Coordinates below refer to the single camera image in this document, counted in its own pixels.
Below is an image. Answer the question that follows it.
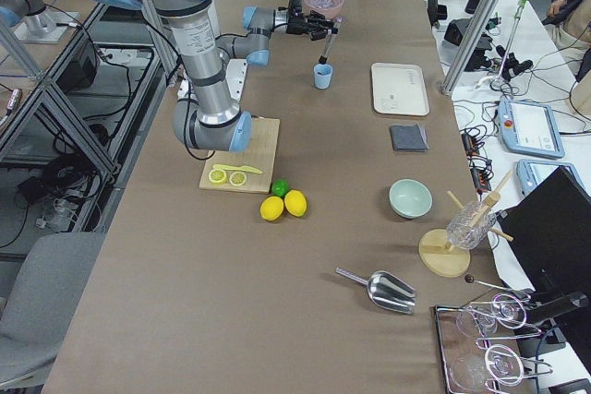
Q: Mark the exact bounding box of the clear wine glass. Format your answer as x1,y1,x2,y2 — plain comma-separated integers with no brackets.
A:
447,344,553,393
456,293,526,339

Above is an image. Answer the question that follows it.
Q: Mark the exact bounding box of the lemon slice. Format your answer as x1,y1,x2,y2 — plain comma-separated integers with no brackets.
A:
228,171,247,186
208,168,228,185

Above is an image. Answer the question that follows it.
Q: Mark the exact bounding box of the steel ice scoop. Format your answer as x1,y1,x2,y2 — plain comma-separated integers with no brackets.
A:
335,267,416,315

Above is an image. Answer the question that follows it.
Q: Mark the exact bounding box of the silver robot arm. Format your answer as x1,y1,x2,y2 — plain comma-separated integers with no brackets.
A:
94,0,338,152

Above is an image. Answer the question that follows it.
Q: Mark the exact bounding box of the blue teach pendant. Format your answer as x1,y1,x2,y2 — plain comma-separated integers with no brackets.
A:
516,160,584,197
498,99,565,159

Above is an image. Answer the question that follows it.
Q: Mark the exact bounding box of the grey folded cloth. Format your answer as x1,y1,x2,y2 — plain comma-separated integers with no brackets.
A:
389,124,428,152

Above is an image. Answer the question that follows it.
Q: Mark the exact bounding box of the black monitor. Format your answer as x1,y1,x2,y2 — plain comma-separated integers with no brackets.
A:
497,166,590,296

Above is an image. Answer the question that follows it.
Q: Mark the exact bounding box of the pink bowl of ice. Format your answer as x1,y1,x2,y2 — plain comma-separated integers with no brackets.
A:
303,0,344,19

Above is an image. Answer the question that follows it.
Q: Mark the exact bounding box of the black wooden glass tray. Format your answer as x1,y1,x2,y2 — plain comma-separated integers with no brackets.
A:
432,305,541,393

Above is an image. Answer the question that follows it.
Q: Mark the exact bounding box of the light blue plastic cup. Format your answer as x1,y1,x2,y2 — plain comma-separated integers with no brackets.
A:
313,63,333,90

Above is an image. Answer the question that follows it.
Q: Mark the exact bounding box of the wooden cup tree stand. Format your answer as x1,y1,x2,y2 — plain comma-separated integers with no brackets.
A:
418,171,513,278

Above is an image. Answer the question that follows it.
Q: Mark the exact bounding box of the yellow lemon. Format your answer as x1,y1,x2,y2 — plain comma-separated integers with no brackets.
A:
283,189,308,217
259,196,284,221

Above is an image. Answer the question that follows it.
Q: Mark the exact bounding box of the mint green bowl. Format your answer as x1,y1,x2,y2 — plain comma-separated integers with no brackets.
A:
389,178,433,219

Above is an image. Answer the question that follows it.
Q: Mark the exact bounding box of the yellow plastic knife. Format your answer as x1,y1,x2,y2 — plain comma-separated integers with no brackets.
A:
212,163,263,174

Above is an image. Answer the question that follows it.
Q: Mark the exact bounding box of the clear glass on stand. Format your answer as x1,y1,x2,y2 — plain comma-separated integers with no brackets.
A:
446,202,496,250

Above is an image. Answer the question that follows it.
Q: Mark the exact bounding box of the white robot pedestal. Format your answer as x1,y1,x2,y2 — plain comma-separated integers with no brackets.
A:
177,59,248,101

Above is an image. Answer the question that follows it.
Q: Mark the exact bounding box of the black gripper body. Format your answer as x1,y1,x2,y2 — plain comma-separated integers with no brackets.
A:
285,0,317,35

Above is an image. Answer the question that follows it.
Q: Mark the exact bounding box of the aluminium frame post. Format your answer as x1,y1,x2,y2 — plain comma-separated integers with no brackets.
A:
440,0,499,96

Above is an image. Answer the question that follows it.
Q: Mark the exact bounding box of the green lime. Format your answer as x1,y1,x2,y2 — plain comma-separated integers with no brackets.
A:
271,179,291,198

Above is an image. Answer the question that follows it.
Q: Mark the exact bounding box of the cream rabbit tray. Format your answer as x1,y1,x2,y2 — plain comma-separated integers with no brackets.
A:
370,63,429,117

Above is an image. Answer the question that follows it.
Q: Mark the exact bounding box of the wooden cutting board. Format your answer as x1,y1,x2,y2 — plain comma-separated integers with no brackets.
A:
199,117,281,195

